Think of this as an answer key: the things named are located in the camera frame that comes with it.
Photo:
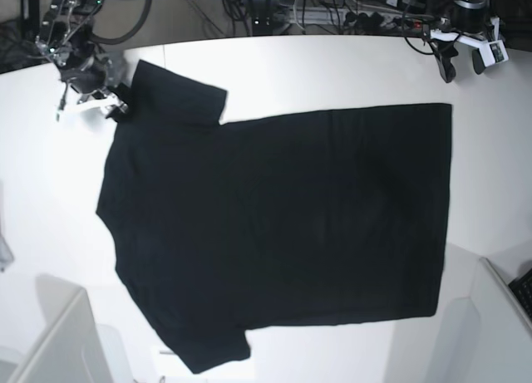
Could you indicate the white power strip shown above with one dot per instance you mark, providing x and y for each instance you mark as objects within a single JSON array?
[{"x": 363, "y": 22}]

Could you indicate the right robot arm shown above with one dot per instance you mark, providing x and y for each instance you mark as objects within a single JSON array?
[{"x": 67, "y": 27}]

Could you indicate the black T-shirt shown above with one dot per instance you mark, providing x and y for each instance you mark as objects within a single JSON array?
[{"x": 321, "y": 218}]

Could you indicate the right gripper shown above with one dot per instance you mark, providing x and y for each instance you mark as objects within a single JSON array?
[{"x": 98, "y": 75}]

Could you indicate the black keyboard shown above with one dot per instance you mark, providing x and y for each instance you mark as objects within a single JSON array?
[{"x": 521, "y": 288}]

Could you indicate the white partition panel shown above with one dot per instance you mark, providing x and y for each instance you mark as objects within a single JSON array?
[
  {"x": 71, "y": 347},
  {"x": 485, "y": 337}
]

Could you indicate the white partition panel right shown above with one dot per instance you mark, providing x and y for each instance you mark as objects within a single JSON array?
[{"x": 485, "y": 337}]

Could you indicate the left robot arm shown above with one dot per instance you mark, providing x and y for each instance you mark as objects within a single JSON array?
[{"x": 435, "y": 27}]

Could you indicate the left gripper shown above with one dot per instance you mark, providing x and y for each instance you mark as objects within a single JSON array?
[{"x": 445, "y": 51}]

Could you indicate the white partition panel left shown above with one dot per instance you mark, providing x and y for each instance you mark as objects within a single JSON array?
[{"x": 71, "y": 347}]

